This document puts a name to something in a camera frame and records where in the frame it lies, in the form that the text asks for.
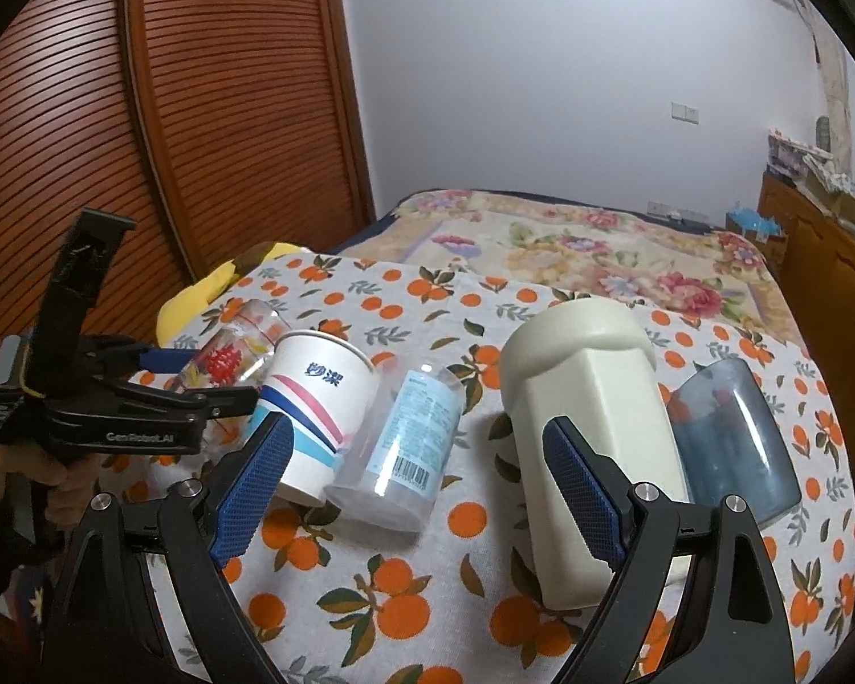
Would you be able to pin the floral bed blanket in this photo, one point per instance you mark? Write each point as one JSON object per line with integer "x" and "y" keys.
{"x": 697, "y": 271}

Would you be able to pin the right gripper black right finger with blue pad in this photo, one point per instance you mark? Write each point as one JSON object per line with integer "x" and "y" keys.
{"x": 731, "y": 625}

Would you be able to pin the blue translucent cup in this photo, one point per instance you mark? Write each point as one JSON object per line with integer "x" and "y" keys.
{"x": 729, "y": 443}

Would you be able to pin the clear plastic cup blue label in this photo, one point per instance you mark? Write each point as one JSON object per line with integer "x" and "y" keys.
{"x": 390, "y": 473}

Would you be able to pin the brown louvered wardrobe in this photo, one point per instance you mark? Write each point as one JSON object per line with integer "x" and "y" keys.
{"x": 212, "y": 124}

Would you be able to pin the blue packet on bed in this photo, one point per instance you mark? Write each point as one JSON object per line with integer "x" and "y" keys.
{"x": 751, "y": 225}

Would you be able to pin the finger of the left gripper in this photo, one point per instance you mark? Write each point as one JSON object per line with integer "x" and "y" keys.
{"x": 136, "y": 357}
{"x": 205, "y": 404}

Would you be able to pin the white wall switch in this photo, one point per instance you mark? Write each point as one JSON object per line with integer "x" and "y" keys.
{"x": 684, "y": 113}

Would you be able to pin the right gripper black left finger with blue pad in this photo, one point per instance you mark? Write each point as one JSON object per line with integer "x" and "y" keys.
{"x": 104, "y": 624}

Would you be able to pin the cream plastic mug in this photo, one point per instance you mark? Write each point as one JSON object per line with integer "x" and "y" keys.
{"x": 588, "y": 360}

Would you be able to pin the orange print white cloth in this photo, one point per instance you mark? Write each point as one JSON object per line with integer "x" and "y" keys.
{"x": 336, "y": 601}

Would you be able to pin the clear glass red character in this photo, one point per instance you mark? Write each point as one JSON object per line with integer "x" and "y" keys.
{"x": 239, "y": 354}

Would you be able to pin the wooden sideboard cabinet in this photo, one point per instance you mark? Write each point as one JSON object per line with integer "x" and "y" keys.
{"x": 817, "y": 278}

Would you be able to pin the white paper cup striped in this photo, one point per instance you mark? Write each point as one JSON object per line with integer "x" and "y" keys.
{"x": 325, "y": 386}

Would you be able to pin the person's left hand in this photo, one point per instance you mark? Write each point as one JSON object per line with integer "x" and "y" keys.
{"x": 70, "y": 487}

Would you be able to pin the clutter on sideboard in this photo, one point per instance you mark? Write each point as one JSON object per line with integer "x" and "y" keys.
{"x": 815, "y": 173}

